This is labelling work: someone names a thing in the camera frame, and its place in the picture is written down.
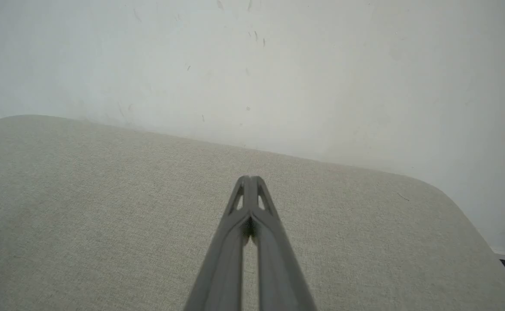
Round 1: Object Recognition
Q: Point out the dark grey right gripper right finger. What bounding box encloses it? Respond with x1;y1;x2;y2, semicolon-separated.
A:
249;175;318;311

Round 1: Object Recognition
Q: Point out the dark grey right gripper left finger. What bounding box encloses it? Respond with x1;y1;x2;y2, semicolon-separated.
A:
184;175;250;311

